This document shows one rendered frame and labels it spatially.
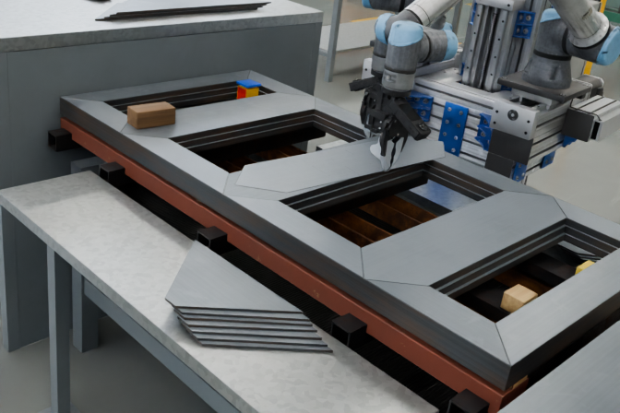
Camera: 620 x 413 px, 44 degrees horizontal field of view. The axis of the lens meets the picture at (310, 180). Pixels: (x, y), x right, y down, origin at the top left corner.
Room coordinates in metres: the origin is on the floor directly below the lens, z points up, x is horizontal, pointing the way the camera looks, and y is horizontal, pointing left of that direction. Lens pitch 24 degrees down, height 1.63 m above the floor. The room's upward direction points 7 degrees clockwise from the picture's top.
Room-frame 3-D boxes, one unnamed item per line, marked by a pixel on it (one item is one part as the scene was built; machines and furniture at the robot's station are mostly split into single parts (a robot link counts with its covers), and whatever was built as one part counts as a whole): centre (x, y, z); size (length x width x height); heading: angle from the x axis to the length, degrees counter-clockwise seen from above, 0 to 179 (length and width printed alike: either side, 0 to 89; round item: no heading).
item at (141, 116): (2.00, 0.46, 0.89); 0.12 x 0.06 x 0.05; 132
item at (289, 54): (2.51, 0.48, 0.50); 1.30 x 0.04 x 1.01; 137
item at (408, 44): (1.77, -0.18, 1.23); 0.09 x 0.08 x 0.11; 129
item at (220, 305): (1.29, 0.14, 0.77); 0.45 x 0.20 x 0.04; 47
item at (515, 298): (1.42, -0.48, 0.79); 0.06 x 0.05 x 0.04; 137
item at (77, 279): (2.11, 0.69, 0.34); 0.06 x 0.06 x 0.68; 47
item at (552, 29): (2.36, -0.70, 1.20); 0.13 x 0.12 x 0.14; 39
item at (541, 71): (2.36, -0.70, 1.09); 0.15 x 0.15 x 0.10
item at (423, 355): (1.64, 0.16, 0.78); 1.56 x 0.09 x 0.06; 47
